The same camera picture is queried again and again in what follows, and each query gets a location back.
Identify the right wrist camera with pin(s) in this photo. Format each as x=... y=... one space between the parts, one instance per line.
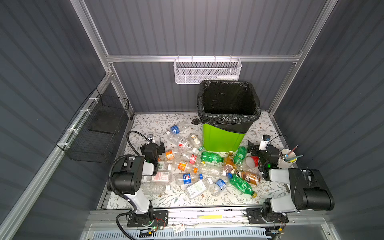
x=264 y=142

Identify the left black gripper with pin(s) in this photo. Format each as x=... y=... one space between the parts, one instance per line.
x=152 y=147

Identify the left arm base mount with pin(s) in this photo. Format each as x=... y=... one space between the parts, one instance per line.
x=150 y=219

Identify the green bottle yellow cap left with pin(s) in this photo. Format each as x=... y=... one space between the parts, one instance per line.
x=209 y=157

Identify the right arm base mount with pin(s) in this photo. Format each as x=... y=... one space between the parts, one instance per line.
x=259 y=216

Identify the black bin liner bag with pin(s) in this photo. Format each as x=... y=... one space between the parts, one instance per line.
x=232 y=106

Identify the brown Nescafe bottle upright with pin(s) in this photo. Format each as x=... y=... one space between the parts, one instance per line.
x=229 y=162

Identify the clear bottle orange cap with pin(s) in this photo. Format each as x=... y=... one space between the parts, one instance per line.
x=185 y=167

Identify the clear bottle orange label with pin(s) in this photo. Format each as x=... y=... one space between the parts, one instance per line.
x=170 y=155

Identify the white cup pencil holder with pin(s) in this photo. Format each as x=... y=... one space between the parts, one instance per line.
x=283 y=163

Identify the brown Nescafe bottle lying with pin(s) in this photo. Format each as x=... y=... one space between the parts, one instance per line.
x=250 y=177

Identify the red white round bottle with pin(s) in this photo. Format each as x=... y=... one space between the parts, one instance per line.
x=251 y=162

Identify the white wire wall basket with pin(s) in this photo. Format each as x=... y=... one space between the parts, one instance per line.
x=192 y=71

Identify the clear bottle pink label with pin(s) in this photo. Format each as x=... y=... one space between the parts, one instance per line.
x=164 y=177

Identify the clear bottle blue label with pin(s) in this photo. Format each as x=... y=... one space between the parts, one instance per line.
x=177 y=128
x=218 y=187

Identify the clear crumpled bottle centre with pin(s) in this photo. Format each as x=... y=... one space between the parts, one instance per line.
x=213 y=171

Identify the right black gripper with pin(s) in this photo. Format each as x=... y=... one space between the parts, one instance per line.
x=262 y=153

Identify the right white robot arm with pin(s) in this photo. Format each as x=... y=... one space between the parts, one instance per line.
x=307 y=188

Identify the teal pencil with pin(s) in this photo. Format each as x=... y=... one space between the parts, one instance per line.
x=295 y=158

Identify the clear bottle green lime label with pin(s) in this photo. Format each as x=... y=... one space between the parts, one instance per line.
x=165 y=166

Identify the clear bottle blue label front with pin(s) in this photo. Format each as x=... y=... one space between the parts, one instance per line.
x=218 y=187

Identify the white tag on rail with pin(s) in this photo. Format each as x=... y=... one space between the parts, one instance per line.
x=179 y=228

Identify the clear bottle white green label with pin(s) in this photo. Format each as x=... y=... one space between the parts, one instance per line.
x=198 y=188

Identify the black wire wall basket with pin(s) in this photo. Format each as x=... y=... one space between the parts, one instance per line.
x=97 y=132

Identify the clear ribbed empty bottle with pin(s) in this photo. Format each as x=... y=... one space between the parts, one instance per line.
x=155 y=189

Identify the clear bottle red white label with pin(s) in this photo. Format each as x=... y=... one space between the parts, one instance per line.
x=182 y=143

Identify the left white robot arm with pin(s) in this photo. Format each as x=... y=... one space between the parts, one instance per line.
x=125 y=176

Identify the Pepsi label clear bottle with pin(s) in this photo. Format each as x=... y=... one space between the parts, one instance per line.
x=187 y=179

